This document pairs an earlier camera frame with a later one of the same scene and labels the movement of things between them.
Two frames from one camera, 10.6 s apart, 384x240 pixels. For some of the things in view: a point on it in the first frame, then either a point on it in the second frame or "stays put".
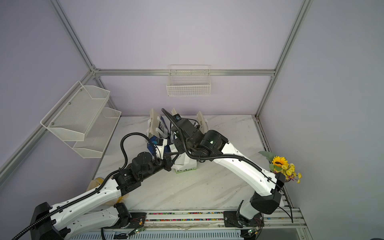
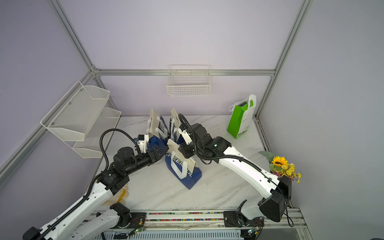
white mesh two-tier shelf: (82, 113) stays put
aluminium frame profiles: (93, 72) stays put
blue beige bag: (203, 123) to (183, 171)
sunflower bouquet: (279, 164) stays put
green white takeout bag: (184, 163) to (241, 116)
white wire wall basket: (189, 80) stays put
